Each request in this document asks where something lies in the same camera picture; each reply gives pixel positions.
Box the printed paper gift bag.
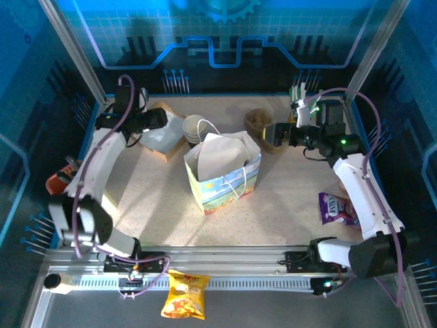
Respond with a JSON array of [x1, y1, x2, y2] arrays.
[[183, 118, 263, 217]]

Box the white paper napkins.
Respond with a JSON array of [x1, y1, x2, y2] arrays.
[[141, 111, 185, 154]]

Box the stack of paper cups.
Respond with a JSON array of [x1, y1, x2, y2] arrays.
[[182, 114, 209, 148]]

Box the brown cardboard napkin box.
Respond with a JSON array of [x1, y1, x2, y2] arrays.
[[138, 102, 188, 163]]

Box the purple snack packet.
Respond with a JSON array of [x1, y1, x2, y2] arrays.
[[318, 191, 361, 226]]

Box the orange white cutlery holder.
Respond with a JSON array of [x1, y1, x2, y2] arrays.
[[45, 163, 81, 195]]

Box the bottle with black cap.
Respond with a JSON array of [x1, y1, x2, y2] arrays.
[[43, 272, 78, 295]]

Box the yellow chips bag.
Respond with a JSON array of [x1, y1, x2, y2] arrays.
[[160, 269, 212, 320]]

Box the aluminium frame post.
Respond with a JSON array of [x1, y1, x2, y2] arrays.
[[343, 0, 412, 103], [36, 0, 109, 105]]

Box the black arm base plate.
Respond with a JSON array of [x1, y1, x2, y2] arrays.
[[103, 251, 167, 274], [284, 251, 348, 274]]

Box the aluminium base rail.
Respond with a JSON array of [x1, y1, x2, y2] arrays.
[[42, 244, 412, 297]]

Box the slotted grey cable duct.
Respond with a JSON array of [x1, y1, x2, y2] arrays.
[[73, 275, 315, 292]]

